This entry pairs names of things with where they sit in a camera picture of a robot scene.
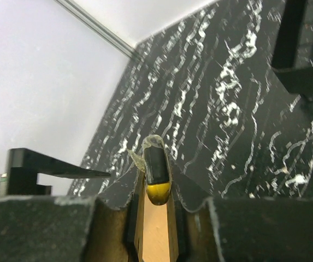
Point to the black wire dish rack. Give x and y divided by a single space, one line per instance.
292 60

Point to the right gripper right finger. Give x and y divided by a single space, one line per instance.
207 228

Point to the yellow black utility knife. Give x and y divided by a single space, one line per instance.
154 163

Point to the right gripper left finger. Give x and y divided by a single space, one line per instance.
103 227

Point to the aluminium frame rail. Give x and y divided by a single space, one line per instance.
97 27

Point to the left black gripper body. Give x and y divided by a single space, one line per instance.
24 165

